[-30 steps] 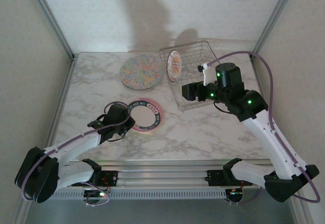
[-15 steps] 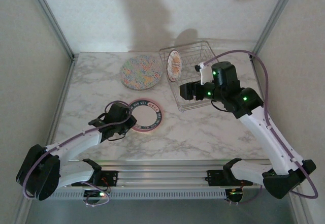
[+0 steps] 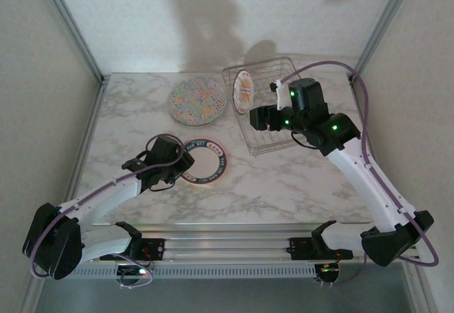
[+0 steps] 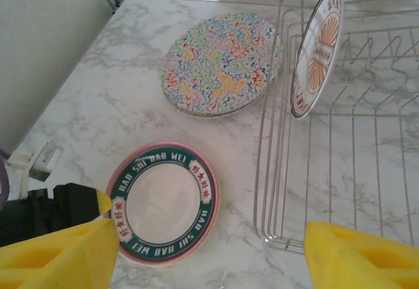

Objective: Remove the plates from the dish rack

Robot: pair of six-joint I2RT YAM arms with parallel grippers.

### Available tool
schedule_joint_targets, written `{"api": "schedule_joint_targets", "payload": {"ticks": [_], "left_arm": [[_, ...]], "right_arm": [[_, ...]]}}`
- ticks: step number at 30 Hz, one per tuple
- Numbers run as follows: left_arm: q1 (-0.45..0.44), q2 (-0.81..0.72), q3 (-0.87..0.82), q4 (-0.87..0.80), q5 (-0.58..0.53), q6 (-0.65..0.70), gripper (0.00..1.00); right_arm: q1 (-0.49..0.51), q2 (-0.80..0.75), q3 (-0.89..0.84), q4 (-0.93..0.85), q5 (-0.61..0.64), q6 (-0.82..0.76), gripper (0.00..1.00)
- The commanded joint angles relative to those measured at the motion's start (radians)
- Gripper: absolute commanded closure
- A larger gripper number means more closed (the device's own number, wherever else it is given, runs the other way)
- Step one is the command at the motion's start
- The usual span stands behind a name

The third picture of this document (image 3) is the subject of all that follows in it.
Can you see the white plate black lettered rim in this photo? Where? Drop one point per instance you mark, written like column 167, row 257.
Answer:
column 205, row 162

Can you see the pink plate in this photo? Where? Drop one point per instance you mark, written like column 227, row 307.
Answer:
column 226, row 162

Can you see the colourful speckled plate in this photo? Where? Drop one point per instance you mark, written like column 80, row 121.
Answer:
column 196, row 98

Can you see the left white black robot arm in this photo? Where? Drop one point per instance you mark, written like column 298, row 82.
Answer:
column 103, row 196

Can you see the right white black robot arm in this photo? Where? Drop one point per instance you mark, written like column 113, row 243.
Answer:
column 369, row 185

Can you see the white plate orange sun print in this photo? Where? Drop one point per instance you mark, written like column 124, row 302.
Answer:
column 244, row 91

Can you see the right aluminium side rail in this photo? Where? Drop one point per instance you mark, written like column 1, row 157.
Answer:
column 357, row 96

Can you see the aluminium side rail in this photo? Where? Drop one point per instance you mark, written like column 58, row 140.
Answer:
column 357, row 96
column 83, row 142

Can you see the left aluminium side rail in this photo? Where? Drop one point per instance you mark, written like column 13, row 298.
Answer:
column 83, row 142

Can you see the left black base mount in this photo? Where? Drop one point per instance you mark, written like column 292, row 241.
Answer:
column 152, row 249

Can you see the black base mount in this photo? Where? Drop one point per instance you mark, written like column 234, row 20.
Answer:
column 152, row 249
column 301, row 249

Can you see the aluminium frame rail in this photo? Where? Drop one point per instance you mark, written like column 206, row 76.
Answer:
column 220, row 245

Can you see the right aluminium frame post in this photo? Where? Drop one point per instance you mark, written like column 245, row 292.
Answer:
column 381, row 25

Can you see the aluminium frame post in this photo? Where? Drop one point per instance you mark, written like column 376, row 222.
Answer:
column 72, row 25
column 381, row 25

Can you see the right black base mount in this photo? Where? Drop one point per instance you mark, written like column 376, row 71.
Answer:
column 301, row 249

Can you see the left aluminium frame post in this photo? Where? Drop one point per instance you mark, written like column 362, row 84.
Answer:
column 72, row 25

